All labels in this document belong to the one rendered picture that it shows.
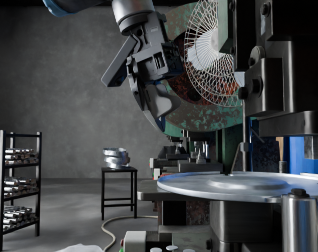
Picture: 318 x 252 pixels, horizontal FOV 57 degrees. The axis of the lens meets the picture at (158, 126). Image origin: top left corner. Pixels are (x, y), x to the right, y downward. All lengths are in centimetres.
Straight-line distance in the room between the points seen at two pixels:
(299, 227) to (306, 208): 2
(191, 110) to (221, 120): 19
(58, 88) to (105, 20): 207
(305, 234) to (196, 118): 152
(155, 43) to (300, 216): 36
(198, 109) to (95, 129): 559
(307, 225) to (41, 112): 747
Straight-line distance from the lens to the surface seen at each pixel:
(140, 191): 42
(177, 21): 195
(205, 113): 182
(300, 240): 33
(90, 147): 727
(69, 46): 779
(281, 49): 49
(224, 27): 67
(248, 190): 43
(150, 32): 54
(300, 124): 44
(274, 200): 35
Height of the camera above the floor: 85
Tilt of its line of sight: 3 degrees up
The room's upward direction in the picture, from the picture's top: straight up
